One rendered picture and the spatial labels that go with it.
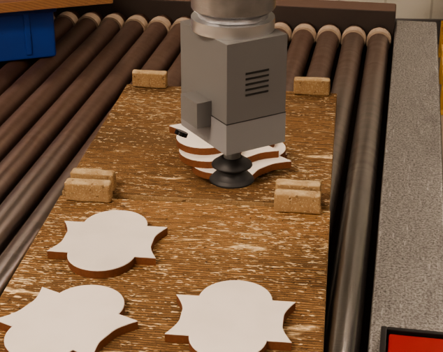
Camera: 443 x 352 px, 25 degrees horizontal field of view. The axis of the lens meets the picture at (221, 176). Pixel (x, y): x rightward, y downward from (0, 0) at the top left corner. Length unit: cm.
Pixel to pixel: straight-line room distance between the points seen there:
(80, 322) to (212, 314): 14
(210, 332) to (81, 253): 22
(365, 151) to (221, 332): 55
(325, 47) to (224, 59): 108
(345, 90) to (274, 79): 83
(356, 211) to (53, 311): 45
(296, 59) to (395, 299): 82
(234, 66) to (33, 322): 35
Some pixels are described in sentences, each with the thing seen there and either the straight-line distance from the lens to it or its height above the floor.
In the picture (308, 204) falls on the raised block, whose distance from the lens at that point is 127.
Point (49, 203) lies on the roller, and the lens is 135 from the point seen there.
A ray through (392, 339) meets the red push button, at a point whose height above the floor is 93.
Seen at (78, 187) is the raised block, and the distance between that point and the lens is 131.
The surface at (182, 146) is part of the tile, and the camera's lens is 136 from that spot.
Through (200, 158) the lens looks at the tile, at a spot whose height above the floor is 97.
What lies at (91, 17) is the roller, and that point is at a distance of 214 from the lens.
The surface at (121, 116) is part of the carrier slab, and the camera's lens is 158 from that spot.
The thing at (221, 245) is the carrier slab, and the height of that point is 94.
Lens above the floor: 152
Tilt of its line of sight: 25 degrees down
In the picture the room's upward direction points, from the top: straight up
